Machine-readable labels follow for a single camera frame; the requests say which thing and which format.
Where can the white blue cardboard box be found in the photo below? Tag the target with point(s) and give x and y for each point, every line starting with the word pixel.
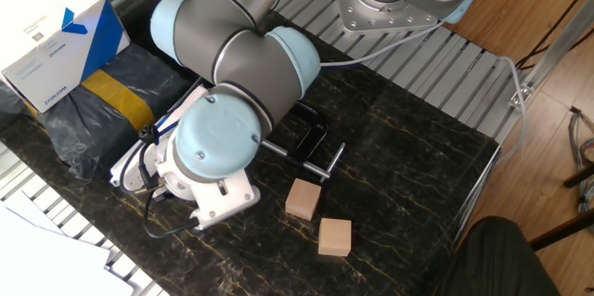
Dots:
pixel 42 17

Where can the white power strip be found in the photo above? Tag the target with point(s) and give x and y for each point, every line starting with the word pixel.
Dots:
pixel 130 168

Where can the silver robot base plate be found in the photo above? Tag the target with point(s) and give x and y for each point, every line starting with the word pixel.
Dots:
pixel 371 15

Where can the dark trousered person leg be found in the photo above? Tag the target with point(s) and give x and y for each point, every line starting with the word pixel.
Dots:
pixel 496 263

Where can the black C-clamp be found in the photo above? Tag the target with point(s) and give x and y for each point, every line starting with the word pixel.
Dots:
pixel 311 140

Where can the wooden cube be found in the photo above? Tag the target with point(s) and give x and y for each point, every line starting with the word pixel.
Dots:
pixel 303 199
pixel 335 238

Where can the aluminium frame rail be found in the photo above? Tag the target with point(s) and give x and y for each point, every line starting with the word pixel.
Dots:
pixel 552 45

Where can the dark wooden stool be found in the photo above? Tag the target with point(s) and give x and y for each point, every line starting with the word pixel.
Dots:
pixel 557 233

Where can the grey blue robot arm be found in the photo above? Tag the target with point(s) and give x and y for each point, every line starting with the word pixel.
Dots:
pixel 241 64

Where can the white paper sheets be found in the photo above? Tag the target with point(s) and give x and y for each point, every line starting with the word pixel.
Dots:
pixel 46 263

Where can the black plastic wrapped package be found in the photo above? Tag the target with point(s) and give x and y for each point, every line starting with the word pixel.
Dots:
pixel 83 129

